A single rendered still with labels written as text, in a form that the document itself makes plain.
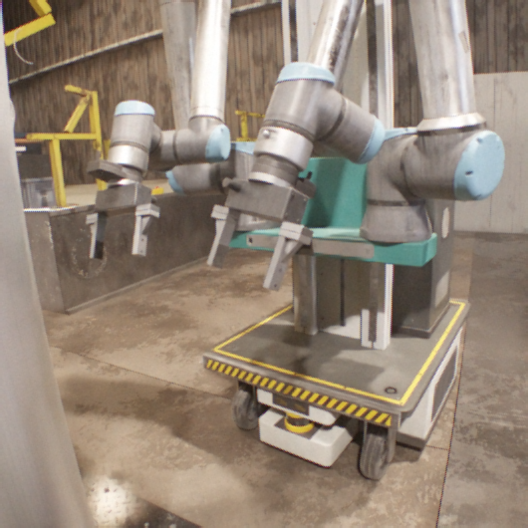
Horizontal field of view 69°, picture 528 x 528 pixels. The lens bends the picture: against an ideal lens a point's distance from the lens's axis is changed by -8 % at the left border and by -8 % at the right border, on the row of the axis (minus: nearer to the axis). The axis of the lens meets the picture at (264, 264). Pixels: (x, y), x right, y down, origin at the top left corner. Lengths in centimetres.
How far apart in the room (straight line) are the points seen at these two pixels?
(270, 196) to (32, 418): 46
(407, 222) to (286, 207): 50
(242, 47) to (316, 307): 610
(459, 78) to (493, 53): 523
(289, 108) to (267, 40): 637
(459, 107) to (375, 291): 64
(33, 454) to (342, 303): 108
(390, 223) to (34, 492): 89
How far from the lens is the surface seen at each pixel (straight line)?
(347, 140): 73
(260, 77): 696
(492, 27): 625
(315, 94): 68
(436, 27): 95
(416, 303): 146
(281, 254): 61
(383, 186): 105
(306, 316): 147
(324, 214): 130
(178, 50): 132
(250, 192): 66
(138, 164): 94
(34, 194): 330
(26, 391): 62
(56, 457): 69
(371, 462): 126
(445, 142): 92
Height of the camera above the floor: 92
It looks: 14 degrees down
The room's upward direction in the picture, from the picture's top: 3 degrees counter-clockwise
